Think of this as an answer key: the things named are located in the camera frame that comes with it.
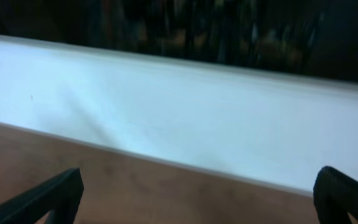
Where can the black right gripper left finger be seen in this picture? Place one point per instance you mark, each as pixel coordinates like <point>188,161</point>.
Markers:
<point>58,197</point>

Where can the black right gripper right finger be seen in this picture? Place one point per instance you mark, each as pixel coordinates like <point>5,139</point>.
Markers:
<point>335,197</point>

